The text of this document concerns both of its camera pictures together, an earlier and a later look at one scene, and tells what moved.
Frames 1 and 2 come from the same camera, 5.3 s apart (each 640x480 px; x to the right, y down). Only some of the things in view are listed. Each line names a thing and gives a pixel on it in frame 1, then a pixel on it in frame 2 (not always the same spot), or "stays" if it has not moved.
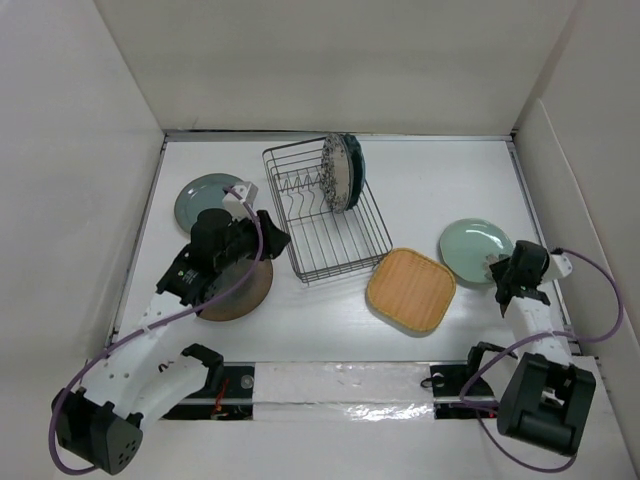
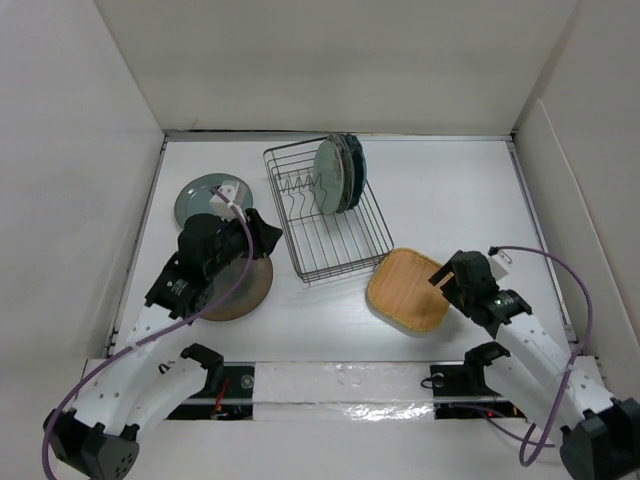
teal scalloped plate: [358, 163] stays
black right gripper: [498, 268] -> [450, 294]
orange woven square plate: [410, 289] stays
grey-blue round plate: [203, 192] stays
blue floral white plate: [337, 173] stays
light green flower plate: [466, 243] -> [328, 175]
